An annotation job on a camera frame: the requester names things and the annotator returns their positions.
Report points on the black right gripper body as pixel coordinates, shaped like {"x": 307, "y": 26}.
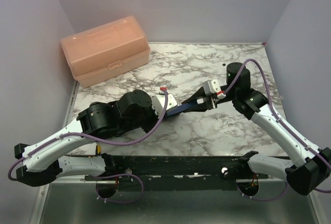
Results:
{"x": 232, "y": 93}

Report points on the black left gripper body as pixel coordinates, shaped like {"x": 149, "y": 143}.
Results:
{"x": 146, "y": 121}

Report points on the blue wooden picture frame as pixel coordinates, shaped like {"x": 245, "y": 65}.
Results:
{"x": 180, "y": 109}

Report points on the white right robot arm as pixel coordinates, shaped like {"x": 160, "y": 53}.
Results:
{"x": 308, "y": 165}

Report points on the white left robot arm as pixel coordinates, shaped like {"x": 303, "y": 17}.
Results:
{"x": 48, "y": 160}

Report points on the yellow black small tool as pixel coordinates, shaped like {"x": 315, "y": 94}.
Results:
{"x": 98, "y": 150}

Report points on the pink plastic storage box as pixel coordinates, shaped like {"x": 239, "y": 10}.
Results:
{"x": 106, "y": 51}

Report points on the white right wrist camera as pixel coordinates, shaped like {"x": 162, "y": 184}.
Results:
{"x": 210, "y": 93}

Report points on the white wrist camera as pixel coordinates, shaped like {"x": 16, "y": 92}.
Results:
{"x": 210, "y": 93}
{"x": 158, "y": 102}

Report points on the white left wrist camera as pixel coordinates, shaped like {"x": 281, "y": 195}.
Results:
{"x": 158, "y": 102}

